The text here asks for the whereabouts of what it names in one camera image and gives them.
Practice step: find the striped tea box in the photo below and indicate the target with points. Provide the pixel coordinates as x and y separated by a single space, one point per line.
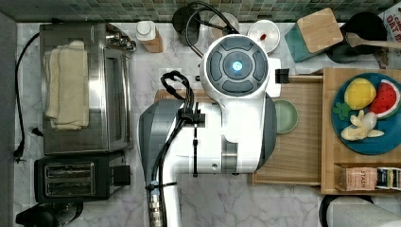
388 178

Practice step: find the black utensil holder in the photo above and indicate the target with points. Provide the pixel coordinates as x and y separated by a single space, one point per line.
367 26

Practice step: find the wooden spoon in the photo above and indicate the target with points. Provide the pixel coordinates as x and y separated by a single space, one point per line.
354 40

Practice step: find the white cap wooden bottle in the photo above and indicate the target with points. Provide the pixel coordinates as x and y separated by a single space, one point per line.
149 36

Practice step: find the black two-slot toaster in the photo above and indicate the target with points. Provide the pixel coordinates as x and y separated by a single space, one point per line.
80 179

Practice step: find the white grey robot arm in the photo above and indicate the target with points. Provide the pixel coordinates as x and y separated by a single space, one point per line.
235 132

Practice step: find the bamboo cutting board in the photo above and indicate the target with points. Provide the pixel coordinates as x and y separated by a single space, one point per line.
200 95

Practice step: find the red toy watermelon slice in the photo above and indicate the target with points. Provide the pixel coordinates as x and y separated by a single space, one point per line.
387 100

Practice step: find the dark cylindrical cup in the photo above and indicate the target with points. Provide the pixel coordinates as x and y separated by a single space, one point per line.
179 21

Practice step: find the wooden drawer cabinet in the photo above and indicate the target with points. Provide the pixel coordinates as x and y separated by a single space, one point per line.
334 152

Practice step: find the oat bag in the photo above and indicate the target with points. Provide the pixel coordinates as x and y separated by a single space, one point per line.
392 22

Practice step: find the wooden drawer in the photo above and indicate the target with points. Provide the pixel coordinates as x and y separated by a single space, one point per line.
297 155

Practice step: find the stainless steel toaster oven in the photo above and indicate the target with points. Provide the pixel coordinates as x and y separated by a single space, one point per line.
109 53

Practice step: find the teal canister with wooden lid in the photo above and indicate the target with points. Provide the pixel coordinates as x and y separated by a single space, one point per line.
313 34

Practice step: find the folded beige towel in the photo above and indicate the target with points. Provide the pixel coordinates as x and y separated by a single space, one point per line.
67 86

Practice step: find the stash tea box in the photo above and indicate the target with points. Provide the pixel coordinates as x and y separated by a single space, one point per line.
355 178

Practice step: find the small green bowl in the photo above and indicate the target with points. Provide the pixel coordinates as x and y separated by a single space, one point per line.
287 116

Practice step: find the green toy leaf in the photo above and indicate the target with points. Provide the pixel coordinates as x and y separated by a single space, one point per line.
342 110

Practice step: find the peeled toy banana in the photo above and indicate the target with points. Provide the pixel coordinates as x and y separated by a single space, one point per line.
362 126

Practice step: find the yellow toy lemon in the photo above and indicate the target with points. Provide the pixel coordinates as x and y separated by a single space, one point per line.
359 94

